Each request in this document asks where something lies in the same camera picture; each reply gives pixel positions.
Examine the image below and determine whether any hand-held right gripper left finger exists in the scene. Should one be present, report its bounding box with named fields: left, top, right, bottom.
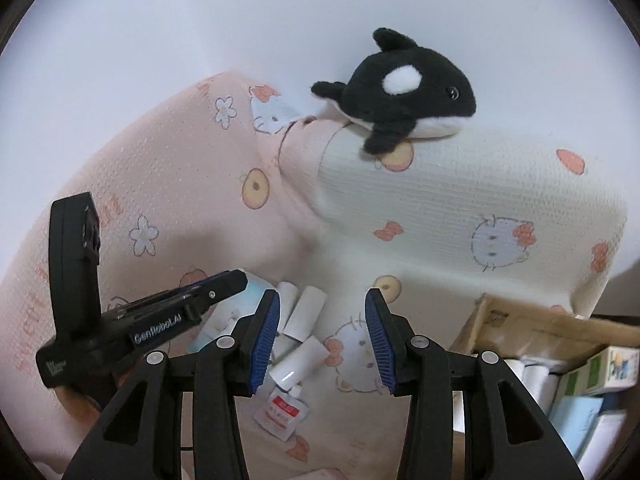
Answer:
left=62, top=289, right=282, bottom=480

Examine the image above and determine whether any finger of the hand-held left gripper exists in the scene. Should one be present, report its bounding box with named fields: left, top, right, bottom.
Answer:
left=172, top=269, right=249, bottom=313

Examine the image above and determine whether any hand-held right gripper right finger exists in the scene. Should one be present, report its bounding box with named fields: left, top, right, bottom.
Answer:
left=364, top=287, right=586, bottom=480

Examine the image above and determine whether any white tube bottle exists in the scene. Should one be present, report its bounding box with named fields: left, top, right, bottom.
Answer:
left=269, top=336, right=326, bottom=392

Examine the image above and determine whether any light blue printed tissue pack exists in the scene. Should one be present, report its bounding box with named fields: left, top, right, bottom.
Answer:
left=187, top=270, right=278, bottom=356

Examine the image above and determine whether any white pouch with red label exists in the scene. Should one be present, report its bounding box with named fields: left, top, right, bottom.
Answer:
left=252, top=384, right=308, bottom=442

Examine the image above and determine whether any cardboard box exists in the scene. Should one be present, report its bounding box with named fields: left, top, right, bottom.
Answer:
left=450, top=294, right=640, bottom=471

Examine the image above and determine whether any plain light blue pack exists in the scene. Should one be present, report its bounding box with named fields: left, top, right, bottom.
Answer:
left=547, top=395, right=606, bottom=448

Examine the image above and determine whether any person's left hand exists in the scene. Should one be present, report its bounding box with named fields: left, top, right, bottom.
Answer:
left=55, top=385, right=106, bottom=419

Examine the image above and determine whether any pink printed bedsheet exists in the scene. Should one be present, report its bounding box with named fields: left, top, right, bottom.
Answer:
left=0, top=71, right=481, bottom=480

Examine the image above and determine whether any cream printed pillow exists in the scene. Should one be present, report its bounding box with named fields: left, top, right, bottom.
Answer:
left=277, top=120, right=628, bottom=318

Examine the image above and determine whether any yellow green printed carton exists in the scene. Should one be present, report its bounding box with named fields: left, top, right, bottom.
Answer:
left=560, top=345, right=640, bottom=396

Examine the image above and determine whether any white flat pack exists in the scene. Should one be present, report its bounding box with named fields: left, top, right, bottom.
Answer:
left=575, top=410, right=628, bottom=466

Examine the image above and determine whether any black white orca plush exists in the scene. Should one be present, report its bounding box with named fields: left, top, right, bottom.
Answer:
left=311, top=27, right=477, bottom=156

